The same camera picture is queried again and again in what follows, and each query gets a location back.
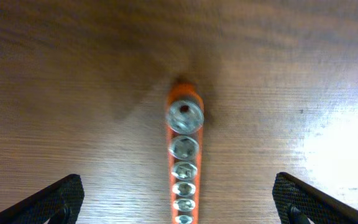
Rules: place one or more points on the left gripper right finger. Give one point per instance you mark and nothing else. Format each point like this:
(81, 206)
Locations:
(299, 202)

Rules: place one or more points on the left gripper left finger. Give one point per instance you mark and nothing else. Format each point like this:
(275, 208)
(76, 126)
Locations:
(58, 203)

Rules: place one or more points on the orange socket bit rail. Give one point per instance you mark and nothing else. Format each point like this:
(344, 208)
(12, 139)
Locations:
(184, 117)

